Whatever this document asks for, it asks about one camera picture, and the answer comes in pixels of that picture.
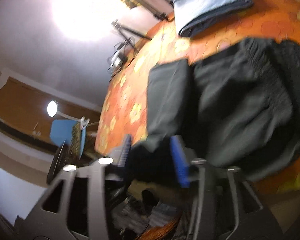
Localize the white clip desk lamp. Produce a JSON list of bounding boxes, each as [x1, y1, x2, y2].
[[46, 100, 99, 130]]

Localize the orange floral bed sheet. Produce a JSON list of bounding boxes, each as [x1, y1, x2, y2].
[[95, 0, 300, 194]]

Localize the blue plastic chair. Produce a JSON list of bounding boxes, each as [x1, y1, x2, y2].
[[50, 119, 87, 159]]

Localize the folded light blue jeans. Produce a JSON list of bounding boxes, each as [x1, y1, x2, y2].
[[173, 0, 253, 37]]

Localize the leopard print cushion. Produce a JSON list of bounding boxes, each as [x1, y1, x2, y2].
[[69, 122, 82, 160]]

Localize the dark green pants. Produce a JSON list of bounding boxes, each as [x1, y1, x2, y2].
[[127, 38, 300, 185]]

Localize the white power strip with plugs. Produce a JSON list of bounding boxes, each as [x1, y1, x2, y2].
[[110, 50, 127, 67]]

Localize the bright ring light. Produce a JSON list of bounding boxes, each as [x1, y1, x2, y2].
[[50, 0, 128, 43]]

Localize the black small tripod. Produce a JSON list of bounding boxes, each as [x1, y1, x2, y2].
[[111, 20, 152, 48]]

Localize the brown wooden door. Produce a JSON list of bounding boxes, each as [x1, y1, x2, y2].
[[0, 77, 101, 154]]

